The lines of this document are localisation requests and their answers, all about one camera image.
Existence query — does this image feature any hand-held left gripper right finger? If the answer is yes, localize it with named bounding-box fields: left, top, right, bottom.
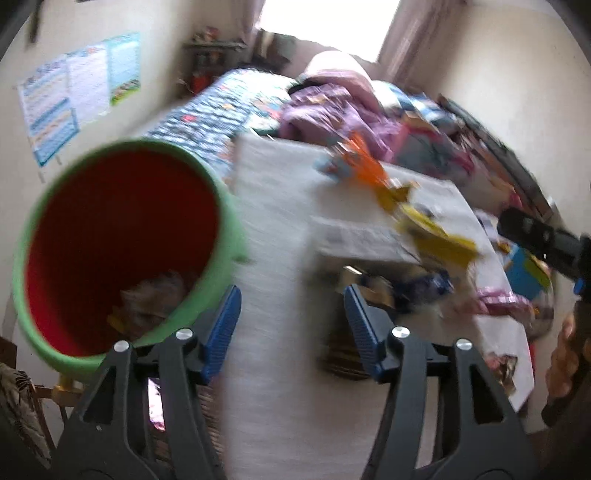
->
left=344, top=284, right=541, bottom=480

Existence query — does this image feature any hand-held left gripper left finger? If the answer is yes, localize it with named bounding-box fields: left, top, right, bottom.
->
left=53, top=284, right=243, bottom=480

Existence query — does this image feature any green bucket with red inside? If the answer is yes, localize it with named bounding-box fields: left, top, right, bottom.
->
left=11, top=138, right=252, bottom=384

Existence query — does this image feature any person's right forearm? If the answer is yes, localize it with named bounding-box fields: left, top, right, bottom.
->
left=540, top=394, right=591, bottom=432

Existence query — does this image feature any person's right hand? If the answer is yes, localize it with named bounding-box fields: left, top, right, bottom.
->
left=545, top=316, right=591, bottom=403

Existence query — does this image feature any brown striped packet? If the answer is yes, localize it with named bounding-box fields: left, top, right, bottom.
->
left=318, top=318, right=376, bottom=382

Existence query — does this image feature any blue and yellow box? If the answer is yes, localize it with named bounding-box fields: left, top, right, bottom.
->
left=502, top=244, right=553, bottom=302

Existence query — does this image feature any blue snack packet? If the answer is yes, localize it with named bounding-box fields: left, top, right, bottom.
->
left=392, top=270, right=454, bottom=315

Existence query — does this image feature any pink snack packet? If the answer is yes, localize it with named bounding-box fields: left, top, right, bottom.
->
left=475, top=286, right=533, bottom=318

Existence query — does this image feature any crumpled grey wrapper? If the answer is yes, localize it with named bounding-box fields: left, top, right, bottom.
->
left=108, top=270, right=200, bottom=343

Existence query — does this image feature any flat yellow box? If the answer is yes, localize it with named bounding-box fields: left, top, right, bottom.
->
left=396, top=203, right=479, bottom=269

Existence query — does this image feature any white table cloth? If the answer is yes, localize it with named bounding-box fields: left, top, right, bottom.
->
left=217, top=134, right=536, bottom=480

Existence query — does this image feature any gold brown packet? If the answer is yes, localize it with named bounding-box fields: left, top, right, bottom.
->
left=484, top=352, right=519, bottom=397

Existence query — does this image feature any yellow crumpled wrapper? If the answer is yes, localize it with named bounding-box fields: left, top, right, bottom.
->
left=373, top=181, right=417, bottom=216

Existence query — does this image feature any orange plastic bag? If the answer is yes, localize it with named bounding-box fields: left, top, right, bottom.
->
left=331, top=131, right=394, bottom=191

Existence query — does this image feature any blue striped pillow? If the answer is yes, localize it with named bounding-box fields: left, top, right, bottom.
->
left=374, top=80, right=463, bottom=131

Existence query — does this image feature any wooden chair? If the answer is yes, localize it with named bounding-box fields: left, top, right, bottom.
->
left=33, top=376, right=86, bottom=445

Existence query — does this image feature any purple quilt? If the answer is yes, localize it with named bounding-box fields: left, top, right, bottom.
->
left=277, top=50, right=403, bottom=162

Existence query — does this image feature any blue patterned bed sheet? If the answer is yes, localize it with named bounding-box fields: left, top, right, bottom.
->
left=145, top=68, right=301, bottom=185

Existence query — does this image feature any floral cushion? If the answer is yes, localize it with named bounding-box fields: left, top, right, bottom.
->
left=0, top=362, right=52, bottom=468

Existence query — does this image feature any pink curtain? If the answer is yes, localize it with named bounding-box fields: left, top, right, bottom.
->
left=379, top=0, right=445, bottom=85

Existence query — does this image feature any bright window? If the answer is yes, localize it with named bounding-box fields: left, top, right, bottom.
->
left=256, top=0, right=402, bottom=63

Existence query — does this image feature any dark wooden bed frame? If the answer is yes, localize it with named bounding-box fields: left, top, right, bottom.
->
left=438, top=95, right=556, bottom=223

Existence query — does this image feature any white wall chart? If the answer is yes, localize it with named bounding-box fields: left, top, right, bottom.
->
left=66, top=44, right=113, bottom=132

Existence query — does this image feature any wall shelf with items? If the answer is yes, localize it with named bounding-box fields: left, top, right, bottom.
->
left=182, top=28, right=249, bottom=93

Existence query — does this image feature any blue wall chart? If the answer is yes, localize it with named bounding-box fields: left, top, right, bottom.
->
left=16, top=54, right=80, bottom=168

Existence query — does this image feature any teal wall chart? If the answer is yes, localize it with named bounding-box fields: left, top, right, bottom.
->
left=108, top=31, right=141, bottom=108

